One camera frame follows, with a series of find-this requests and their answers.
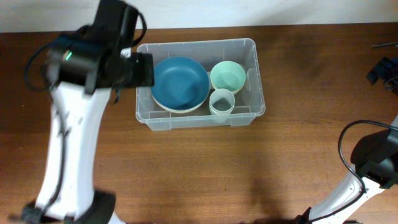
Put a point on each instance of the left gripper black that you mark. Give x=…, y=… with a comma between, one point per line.
x=143, y=70

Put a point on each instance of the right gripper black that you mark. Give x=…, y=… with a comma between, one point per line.
x=383, y=70

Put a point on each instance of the blue plate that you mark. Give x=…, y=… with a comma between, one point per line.
x=181, y=83

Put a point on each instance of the cream plate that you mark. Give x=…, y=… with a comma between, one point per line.
x=186, y=110

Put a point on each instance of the grey cup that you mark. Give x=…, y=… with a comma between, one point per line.
x=222, y=99

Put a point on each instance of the green bowl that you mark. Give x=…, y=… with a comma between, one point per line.
x=227, y=75

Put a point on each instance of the yellow bowl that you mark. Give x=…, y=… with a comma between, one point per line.
x=237, y=91

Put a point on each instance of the cream cup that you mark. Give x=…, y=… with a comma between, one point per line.
x=220, y=113

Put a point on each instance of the green cup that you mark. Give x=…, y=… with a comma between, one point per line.
x=221, y=118

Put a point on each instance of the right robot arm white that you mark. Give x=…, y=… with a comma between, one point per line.
x=371, y=170

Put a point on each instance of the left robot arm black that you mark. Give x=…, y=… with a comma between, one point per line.
x=83, y=70

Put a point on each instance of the clear plastic storage container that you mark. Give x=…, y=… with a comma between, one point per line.
x=249, y=102

